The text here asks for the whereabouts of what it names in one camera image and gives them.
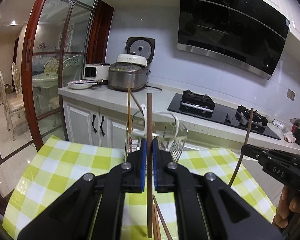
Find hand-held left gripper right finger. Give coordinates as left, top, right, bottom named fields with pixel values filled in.
left=151, top=138, right=283, bottom=240

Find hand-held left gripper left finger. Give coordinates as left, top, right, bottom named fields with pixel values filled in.
left=17, top=139, right=148, bottom=240

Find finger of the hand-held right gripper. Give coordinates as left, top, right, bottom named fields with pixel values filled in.
left=241, top=145, right=269, bottom=159

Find clear plastic utensil holder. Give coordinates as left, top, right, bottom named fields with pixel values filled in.
left=125, top=110, right=188, bottom=162

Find thin brown wooden chopstick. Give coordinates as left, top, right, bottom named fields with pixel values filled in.
left=229, top=108, right=254, bottom=188

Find dark straight wooden chopstick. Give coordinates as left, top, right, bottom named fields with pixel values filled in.
left=146, top=93, right=153, bottom=238

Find dotted-tip brown chopstick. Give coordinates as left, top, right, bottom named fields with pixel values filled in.
left=127, top=82, right=134, bottom=153

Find pile of wooden chopsticks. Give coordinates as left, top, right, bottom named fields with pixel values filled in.
left=152, top=194, right=173, bottom=240

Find person's right hand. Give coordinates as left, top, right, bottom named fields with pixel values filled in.
left=275, top=187, right=300, bottom=228

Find crumpled pale cloth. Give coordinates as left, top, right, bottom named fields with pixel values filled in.
left=284, top=131, right=296, bottom=143

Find black gas burner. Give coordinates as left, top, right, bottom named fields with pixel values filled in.
left=235, top=106, right=268, bottom=127
left=181, top=89, right=215, bottom=112

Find metal pot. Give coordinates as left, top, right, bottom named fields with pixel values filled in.
left=290, top=118, right=300, bottom=146

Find black glass cooktop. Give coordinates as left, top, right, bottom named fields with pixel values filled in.
left=167, top=93, right=281, bottom=140

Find speckled kitchen counter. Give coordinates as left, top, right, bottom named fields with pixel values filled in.
left=58, top=82, right=300, bottom=153

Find white lower cabinets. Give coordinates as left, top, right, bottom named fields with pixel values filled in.
left=62, top=96, right=190, bottom=155

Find green checkered tablecloth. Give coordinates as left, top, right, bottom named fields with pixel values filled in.
left=2, top=135, right=277, bottom=240

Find grey rice cooker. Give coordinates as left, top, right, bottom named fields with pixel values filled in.
left=108, top=37, right=156, bottom=92

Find small white toaster oven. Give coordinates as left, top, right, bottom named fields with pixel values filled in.
left=83, top=63, right=112, bottom=81

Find white plate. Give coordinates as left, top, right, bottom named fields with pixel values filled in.
left=67, top=79, right=93, bottom=90

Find white round appliance lid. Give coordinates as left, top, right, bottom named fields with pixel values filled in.
left=116, top=54, right=148, bottom=67

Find black glass range hood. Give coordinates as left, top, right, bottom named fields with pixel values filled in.
left=177, top=0, right=290, bottom=80

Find cream dining chair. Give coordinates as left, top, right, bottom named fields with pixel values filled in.
left=11, top=62, right=26, bottom=120
left=0, top=64, right=15, bottom=140

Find glass sliding door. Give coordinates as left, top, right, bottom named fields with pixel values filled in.
left=31, top=0, right=98, bottom=136

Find cardboard boxes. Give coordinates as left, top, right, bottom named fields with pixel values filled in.
left=0, top=82, right=12, bottom=101

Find dark red wooden post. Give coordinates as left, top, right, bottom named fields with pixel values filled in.
left=87, top=0, right=115, bottom=66

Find red wooden door frame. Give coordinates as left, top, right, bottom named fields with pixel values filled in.
left=22, top=0, right=56, bottom=153

